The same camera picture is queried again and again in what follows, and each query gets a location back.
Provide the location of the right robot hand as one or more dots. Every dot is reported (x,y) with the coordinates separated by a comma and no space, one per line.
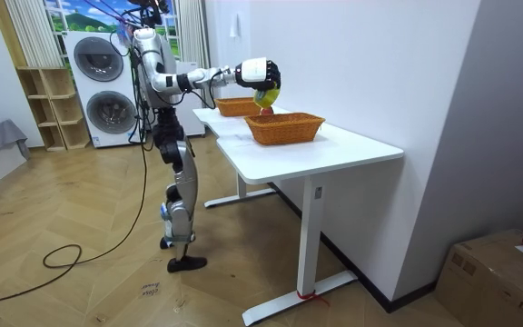
(254,70)

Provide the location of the yellow fruit soft toy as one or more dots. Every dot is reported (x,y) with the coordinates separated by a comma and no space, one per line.
(267,97)

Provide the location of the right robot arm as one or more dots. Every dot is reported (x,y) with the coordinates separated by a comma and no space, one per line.
(162,82)

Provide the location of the orange wicker basket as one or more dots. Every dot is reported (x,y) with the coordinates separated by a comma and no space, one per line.
(284,129)
(236,107)

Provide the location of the red fruit soft toy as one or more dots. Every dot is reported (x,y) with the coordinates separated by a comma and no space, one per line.
(267,111)

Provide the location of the beige pleated curtain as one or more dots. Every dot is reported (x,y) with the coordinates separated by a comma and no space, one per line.
(34,32)
(193,32)

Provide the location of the white cabinet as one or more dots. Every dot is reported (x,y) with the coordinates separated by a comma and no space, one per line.
(191,113)

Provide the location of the white desk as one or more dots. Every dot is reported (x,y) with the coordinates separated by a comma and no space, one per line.
(298,156)

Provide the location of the robot body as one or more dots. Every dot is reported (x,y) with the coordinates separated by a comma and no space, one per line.
(152,54)

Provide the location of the robot legs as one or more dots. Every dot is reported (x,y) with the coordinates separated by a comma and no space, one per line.
(188,177)

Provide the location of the white washing machine tower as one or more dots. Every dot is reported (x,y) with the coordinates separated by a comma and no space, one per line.
(93,109)

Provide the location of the landscape window poster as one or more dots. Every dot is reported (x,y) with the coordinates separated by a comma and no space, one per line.
(84,16)

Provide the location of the wooden shelf unit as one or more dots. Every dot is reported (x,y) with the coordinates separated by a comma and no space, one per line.
(64,109)

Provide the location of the floor tape label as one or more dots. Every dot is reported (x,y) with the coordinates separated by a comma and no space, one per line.
(150,290)

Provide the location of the brown cardboard box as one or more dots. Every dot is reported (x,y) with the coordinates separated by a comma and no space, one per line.
(484,281)

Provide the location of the white wall fixture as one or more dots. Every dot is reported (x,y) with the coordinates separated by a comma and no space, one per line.
(234,27)

